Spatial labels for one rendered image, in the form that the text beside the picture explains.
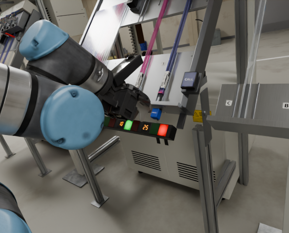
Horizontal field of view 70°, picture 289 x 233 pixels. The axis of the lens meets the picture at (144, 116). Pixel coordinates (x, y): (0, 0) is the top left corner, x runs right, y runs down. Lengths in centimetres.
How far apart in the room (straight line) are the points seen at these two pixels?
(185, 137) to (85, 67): 76
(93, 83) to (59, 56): 9
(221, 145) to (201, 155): 34
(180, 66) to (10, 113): 55
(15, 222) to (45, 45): 25
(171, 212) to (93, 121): 106
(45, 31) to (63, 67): 6
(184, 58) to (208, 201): 49
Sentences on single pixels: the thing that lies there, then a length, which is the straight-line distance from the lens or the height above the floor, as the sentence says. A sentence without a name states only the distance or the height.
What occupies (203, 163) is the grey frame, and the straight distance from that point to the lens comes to 70.
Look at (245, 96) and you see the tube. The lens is 50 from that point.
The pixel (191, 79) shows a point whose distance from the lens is 59.
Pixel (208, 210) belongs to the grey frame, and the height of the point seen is 31.
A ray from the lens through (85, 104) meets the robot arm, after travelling 25.
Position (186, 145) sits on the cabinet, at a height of 35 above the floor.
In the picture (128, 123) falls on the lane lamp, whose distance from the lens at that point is 72.
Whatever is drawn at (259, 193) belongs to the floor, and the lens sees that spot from 136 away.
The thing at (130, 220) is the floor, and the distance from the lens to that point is 129.
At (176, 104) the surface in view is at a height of 73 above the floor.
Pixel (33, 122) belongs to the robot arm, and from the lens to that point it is 25.
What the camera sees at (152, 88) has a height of 76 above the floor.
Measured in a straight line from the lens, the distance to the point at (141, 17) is 98.
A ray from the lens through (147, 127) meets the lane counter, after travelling 66.
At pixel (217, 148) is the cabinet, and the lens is 104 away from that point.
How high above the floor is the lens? 95
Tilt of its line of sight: 23 degrees down
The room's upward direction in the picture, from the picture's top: 13 degrees counter-clockwise
